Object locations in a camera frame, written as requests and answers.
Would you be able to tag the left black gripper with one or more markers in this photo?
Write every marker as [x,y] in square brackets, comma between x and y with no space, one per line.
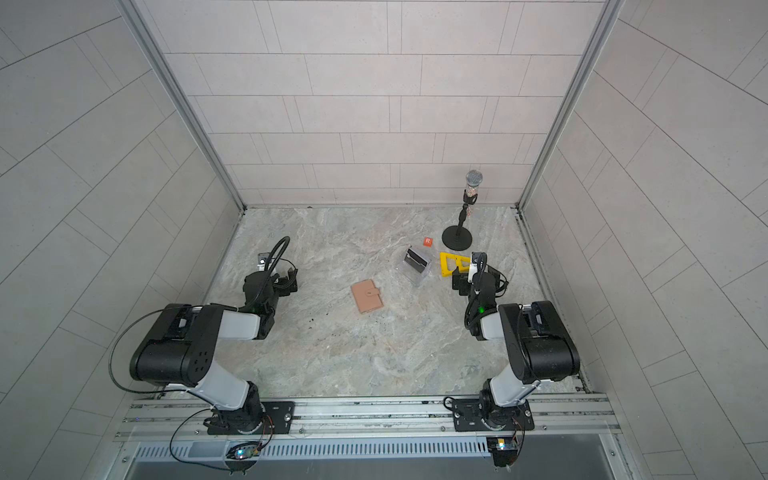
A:
[284,281]

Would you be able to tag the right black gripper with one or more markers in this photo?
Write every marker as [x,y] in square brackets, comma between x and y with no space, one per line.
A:
[462,280]

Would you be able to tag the brown leather card holder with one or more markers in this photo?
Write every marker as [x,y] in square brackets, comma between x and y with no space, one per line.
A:
[367,296]

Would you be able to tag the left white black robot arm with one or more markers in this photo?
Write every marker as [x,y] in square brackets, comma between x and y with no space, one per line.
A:
[178,352]

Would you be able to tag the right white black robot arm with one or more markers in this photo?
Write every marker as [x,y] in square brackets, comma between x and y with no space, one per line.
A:
[539,347]

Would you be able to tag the clear acrylic card box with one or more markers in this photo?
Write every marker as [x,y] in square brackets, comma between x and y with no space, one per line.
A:
[416,278]

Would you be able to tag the yellow triangular plastic piece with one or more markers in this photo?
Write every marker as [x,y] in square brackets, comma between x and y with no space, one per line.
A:
[451,263]

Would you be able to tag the left green circuit board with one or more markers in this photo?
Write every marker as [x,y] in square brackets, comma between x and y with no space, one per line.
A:
[244,451]

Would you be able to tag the right circuit board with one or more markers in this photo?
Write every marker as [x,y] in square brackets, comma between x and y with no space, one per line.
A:
[504,451]

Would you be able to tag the perforated vent strip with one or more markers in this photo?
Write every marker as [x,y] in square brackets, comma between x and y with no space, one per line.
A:
[320,449]

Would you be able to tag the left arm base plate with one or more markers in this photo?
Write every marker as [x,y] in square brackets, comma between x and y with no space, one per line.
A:
[270,417]

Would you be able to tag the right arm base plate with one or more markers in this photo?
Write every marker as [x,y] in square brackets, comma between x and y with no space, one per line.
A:
[475,415]

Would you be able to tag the aluminium mounting rail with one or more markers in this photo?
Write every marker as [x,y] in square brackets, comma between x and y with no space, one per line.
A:
[368,417]

